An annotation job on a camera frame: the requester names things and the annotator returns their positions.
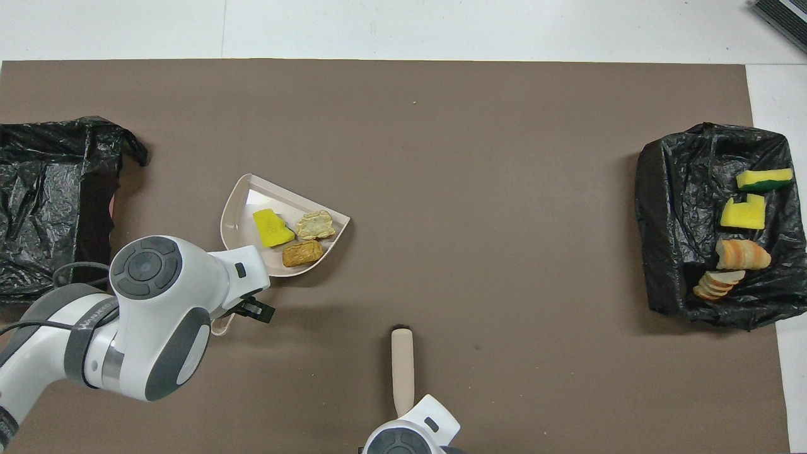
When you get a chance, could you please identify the brown table mat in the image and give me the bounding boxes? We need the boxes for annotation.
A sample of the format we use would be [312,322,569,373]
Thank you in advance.
[0,60,790,454]

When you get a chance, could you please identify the striped croissant bread piece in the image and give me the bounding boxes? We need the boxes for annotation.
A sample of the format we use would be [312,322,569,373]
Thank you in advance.
[296,210,337,241]

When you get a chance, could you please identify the brown bread roll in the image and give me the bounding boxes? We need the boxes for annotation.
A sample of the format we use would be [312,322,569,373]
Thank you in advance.
[282,240,325,268]

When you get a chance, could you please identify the small sliced bread piece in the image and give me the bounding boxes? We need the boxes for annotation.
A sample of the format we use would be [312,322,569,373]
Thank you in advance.
[694,270,746,301]

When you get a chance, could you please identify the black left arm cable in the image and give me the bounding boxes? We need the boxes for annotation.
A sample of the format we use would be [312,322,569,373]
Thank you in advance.
[0,262,113,336]

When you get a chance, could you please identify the beige brush black bristles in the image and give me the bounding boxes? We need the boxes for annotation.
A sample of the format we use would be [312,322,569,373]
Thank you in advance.
[391,325,415,418]

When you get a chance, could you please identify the black ribbed object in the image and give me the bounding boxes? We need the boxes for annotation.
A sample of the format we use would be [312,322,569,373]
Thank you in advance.
[750,0,807,54]

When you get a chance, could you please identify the large sliced bread piece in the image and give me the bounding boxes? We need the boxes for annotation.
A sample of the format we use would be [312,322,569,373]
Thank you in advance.
[716,239,772,271]

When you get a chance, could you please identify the green and yellow sponge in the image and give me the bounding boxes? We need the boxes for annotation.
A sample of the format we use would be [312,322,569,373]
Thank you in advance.
[736,168,794,192]

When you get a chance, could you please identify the wavy yellow sponge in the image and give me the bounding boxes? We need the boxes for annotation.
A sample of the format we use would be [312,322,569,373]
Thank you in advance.
[253,208,296,248]

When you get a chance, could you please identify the beige plastic dustpan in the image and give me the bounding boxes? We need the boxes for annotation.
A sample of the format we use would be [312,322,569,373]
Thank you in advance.
[211,173,351,336]

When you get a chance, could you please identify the notched yellow sponge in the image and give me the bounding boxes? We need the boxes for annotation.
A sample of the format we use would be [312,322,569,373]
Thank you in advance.
[720,194,767,230]

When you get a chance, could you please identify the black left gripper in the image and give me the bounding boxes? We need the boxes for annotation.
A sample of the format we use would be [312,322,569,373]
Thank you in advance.
[235,295,276,324]

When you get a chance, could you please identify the bin with black bag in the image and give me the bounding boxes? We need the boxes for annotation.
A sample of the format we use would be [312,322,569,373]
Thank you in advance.
[635,122,807,330]
[0,117,149,310]

